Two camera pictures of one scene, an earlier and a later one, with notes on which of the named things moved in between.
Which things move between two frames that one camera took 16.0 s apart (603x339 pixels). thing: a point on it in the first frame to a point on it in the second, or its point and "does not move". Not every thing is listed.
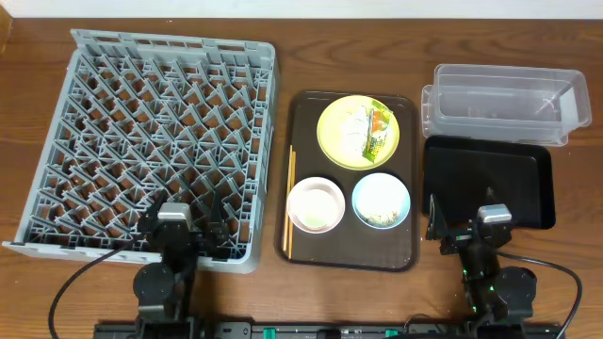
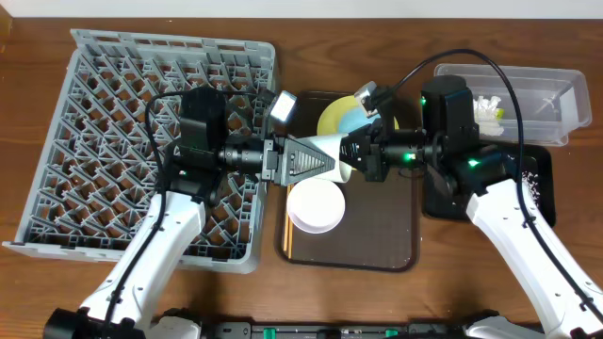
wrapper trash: (353, 129) to (485, 115)
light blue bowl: (381, 201) to (353, 119)
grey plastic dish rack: (166, 118) does not move
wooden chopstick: (288, 192) does not move
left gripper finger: (148, 223) to (301, 162)
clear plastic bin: (500, 102) does not move
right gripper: (464, 239) to (373, 156)
